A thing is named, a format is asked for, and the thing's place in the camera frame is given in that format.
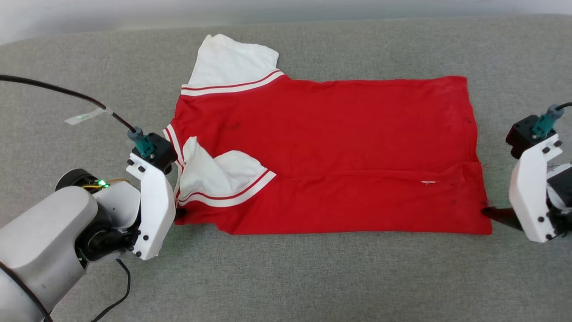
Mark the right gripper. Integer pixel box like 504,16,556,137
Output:
482,163,572,237

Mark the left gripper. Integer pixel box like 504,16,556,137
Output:
56,169,188,262

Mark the red and white shirt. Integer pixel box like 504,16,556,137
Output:
162,34,493,236

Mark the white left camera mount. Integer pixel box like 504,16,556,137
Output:
126,153,176,261

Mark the teal left camera connector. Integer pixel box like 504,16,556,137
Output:
127,127,156,158

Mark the teal camera connector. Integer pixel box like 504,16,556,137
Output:
531,105,565,138
127,127,156,158

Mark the thin black left cable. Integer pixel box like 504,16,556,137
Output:
92,258,131,322

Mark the teal right camera connector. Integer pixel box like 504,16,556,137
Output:
531,105,565,138

